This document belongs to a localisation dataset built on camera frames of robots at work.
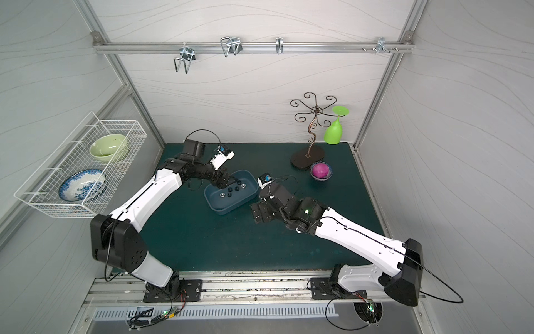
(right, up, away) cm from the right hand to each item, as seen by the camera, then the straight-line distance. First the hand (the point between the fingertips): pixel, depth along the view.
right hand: (262, 201), depth 72 cm
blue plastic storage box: (-21, -4, +24) cm, 32 cm away
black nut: (-14, +1, +29) cm, 33 cm away
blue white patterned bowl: (-56, +7, -8) cm, 57 cm away
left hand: (-14, +10, +11) cm, 20 cm away
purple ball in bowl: (+27, +10, +29) cm, 41 cm away
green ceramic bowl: (-54, +19, 0) cm, 57 cm away
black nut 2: (-18, -2, +28) cm, 33 cm away
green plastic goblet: (+32, +29, +23) cm, 49 cm away
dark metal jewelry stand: (+25, +18, +42) cm, 52 cm away
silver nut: (-21, -1, +26) cm, 33 cm away
